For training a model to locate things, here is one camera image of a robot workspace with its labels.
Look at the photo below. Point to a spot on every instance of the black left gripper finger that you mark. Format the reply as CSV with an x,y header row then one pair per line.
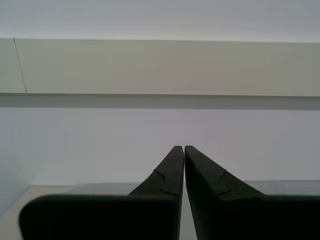
x,y
250,217
100,217

